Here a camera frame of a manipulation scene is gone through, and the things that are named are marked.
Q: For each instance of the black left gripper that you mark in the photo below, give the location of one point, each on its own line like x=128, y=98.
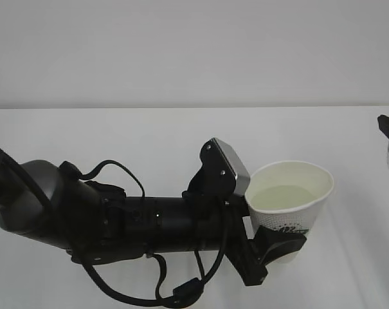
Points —
x=218, y=225

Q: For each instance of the white paper cup green logo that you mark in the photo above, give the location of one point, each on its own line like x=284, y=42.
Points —
x=288, y=196

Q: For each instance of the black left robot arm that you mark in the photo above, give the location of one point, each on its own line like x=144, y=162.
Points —
x=108, y=226

